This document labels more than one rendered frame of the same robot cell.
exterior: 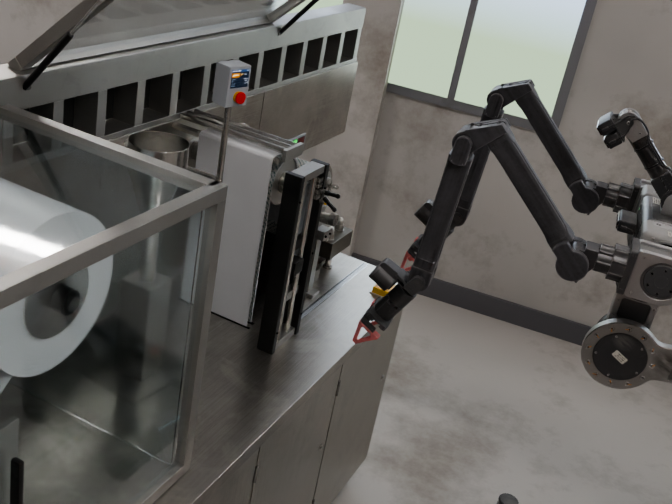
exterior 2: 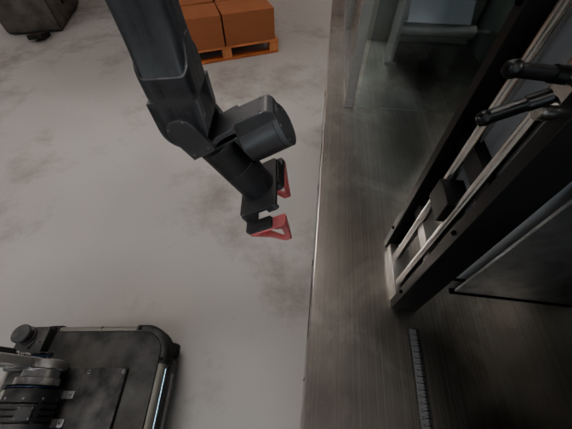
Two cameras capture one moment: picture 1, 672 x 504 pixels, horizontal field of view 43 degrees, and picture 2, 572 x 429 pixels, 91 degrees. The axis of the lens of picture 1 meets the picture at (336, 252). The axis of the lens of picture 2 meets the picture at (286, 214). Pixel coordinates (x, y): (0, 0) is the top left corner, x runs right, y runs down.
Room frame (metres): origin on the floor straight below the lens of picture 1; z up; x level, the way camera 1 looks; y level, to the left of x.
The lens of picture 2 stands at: (2.31, -0.19, 1.47)
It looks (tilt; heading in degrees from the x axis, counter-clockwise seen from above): 54 degrees down; 166
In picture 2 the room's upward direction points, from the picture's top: straight up
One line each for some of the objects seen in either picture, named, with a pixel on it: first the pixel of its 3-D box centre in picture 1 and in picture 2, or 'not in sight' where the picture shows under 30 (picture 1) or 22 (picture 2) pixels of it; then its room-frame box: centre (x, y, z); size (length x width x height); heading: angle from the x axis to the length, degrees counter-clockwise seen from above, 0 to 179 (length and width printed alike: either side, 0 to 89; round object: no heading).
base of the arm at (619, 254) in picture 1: (613, 261); not in sight; (1.88, -0.65, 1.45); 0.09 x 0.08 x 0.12; 166
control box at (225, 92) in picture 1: (233, 84); not in sight; (1.99, 0.32, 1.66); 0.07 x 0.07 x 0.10; 54
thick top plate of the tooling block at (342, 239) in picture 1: (290, 225); not in sight; (2.72, 0.17, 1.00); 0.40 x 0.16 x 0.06; 69
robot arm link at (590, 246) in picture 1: (578, 260); not in sight; (1.89, -0.57, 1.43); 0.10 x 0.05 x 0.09; 76
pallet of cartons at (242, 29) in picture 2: not in sight; (217, 25); (-1.28, -0.04, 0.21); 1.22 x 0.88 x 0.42; 89
